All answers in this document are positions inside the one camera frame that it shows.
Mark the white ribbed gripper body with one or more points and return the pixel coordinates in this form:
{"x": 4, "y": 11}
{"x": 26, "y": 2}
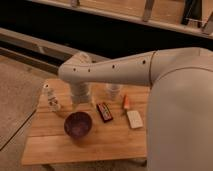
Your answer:
{"x": 80, "y": 93}

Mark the black eraser bar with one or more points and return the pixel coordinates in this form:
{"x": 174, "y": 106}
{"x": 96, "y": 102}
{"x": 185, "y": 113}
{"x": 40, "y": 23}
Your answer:
{"x": 104, "y": 112}

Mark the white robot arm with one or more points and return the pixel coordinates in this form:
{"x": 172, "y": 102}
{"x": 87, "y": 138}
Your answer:
{"x": 180, "y": 105}

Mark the white ceramic cup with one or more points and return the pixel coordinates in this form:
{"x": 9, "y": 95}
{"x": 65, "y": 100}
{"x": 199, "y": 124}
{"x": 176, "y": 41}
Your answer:
{"x": 113, "y": 90}

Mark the purple bowl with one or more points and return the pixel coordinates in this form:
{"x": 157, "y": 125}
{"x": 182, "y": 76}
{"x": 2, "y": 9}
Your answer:
{"x": 77, "y": 125}

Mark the wooden table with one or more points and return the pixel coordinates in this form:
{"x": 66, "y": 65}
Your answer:
{"x": 47, "y": 143}

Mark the orange carrot toy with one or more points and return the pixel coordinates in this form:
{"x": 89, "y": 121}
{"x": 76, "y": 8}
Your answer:
{"x": 126, "y": 102}

